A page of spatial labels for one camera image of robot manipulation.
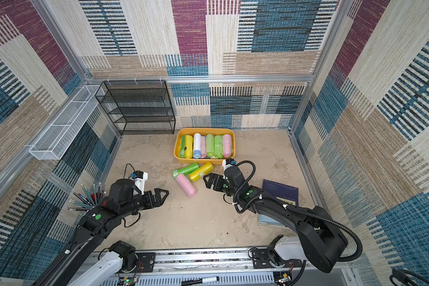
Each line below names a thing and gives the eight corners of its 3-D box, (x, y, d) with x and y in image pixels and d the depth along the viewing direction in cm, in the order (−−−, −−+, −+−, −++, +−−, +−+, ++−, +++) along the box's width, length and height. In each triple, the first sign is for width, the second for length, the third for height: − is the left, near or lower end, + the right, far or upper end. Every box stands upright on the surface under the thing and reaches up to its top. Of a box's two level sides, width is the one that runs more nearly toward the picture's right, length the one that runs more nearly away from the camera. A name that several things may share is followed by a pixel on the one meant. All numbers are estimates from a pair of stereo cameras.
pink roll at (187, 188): (190, 200, 92) (189, 197, 89) (174, 180, 99) (173, 177, 97) (198, 193, 94) (197, 190, 92) (182, 175, 102) (181, 171, 99)
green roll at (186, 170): (174, 180, 99) (173, 177, 96) (172, 173, 102) (171, 169, 99) (200, 171, 103) (200, 167, 100) (197, 164, 106) (197, 160, 103)
